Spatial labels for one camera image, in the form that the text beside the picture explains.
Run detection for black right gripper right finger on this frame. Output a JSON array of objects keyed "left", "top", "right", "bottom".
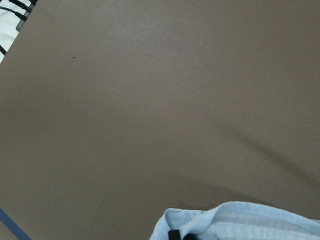
[{"left": 183, "top": 233, "right": 194, "bottom": 240}]

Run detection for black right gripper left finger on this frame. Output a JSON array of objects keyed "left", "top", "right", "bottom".
[{"left": 168, "top": 229, "right": 181, "bottom": 240}]

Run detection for light blue button-up shirt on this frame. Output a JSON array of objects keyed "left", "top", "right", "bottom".
[{"left": 150, "top": 201, "right": 320, "bottom": 240}]

